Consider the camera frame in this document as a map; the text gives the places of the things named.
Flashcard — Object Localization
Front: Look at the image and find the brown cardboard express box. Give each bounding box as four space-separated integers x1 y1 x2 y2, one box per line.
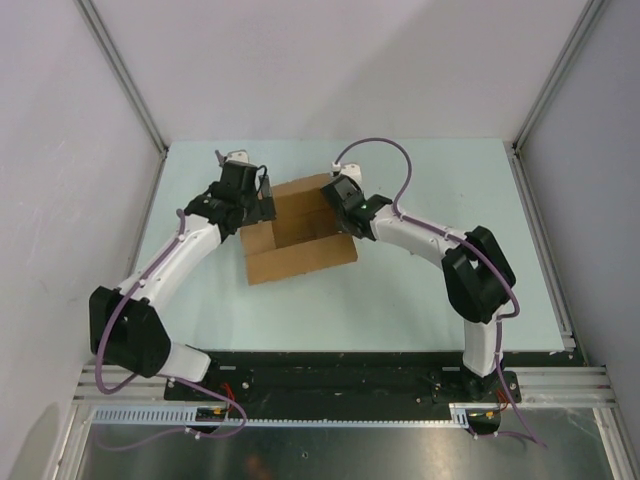
240 173 358 285

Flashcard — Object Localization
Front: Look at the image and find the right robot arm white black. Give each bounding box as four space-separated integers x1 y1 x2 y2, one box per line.
321 174 519 401

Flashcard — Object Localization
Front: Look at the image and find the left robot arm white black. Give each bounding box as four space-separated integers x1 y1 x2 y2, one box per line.
89 151 276 400

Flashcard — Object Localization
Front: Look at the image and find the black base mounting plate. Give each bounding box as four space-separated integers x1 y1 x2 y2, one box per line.
162 350 524 422

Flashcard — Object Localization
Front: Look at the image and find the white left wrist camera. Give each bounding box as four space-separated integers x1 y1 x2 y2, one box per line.
224 150 250 163

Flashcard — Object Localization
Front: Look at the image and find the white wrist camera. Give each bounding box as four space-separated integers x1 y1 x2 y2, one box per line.
224 150 250 163
331 162 362 186

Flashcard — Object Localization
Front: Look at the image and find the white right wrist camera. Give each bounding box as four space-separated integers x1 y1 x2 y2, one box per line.
331 162 362 186

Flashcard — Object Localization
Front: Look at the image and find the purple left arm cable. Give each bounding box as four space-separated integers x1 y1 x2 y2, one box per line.
94 148 249 452

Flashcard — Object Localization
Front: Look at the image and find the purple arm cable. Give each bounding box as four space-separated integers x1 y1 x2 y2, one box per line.
94 148 249 452
331 136 548 446

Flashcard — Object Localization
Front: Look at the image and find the grey slotted cable duct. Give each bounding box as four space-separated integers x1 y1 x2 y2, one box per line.
91 404 472 427

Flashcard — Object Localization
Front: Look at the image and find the right aluminium frame post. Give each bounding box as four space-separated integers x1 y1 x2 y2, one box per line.
511 0 609 151

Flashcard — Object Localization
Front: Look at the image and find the aluminium frame post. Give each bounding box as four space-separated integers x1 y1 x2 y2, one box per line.
511 0 609 151
74 0 168 158

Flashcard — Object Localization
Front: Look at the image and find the left aluminium frame post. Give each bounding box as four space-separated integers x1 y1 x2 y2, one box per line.
74 0 168 158

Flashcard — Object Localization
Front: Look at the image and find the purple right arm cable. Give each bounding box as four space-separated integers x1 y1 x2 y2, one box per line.
331 136 548 446

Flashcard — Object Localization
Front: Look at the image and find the aluminium front rail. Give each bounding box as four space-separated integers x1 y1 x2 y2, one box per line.
72 365 617 408

